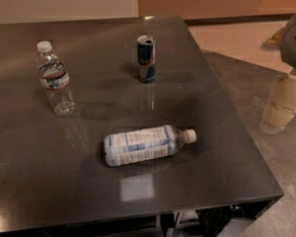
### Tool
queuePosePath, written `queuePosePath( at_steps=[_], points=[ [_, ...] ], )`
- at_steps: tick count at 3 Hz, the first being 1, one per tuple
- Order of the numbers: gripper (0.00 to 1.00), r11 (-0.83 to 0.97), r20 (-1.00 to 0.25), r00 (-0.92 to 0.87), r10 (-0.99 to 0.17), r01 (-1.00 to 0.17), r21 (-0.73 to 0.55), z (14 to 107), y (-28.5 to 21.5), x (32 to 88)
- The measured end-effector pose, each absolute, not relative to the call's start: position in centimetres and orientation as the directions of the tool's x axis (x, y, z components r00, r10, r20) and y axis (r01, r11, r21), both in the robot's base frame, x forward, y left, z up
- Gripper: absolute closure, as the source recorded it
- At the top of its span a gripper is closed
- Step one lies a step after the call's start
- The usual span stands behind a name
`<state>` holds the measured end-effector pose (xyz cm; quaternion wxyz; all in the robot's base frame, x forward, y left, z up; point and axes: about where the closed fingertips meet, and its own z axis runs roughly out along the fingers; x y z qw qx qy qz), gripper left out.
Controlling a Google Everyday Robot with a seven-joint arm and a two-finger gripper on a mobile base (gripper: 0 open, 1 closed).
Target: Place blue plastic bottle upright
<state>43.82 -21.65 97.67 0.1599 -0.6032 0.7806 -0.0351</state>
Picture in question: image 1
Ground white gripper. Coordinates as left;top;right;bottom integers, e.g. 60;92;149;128
259;68;296;134

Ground blue label plastic bottle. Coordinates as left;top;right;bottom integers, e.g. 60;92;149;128
104;125;197;167

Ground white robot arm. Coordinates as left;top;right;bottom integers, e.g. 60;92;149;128
260;13;296;134

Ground clear water bottle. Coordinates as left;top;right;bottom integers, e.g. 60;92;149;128
37;40;76;117

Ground items under table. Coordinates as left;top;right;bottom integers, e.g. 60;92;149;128
154;203;264;237

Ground blue silver energy drink can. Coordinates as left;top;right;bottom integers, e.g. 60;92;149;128
137;36;156;83

